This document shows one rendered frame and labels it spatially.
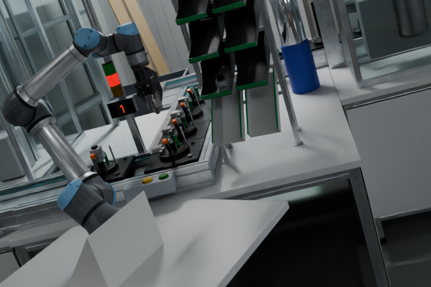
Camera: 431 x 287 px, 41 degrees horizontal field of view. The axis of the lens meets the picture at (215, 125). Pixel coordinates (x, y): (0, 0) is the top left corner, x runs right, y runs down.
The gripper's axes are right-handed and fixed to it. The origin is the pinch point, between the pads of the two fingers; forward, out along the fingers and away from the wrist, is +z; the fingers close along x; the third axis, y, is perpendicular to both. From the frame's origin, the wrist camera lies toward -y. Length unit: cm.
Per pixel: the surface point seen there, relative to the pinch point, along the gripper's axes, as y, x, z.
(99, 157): -16.8, -37.0, 18.4
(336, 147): -11, 63, 37
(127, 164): -21.1, -27.6, 26.3
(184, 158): -11.0, 0.7, 26.3
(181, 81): -163, -26, 29
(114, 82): -29.5, -23.1, -9.3
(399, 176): -67, 90, 85
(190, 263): 53, 9, 37
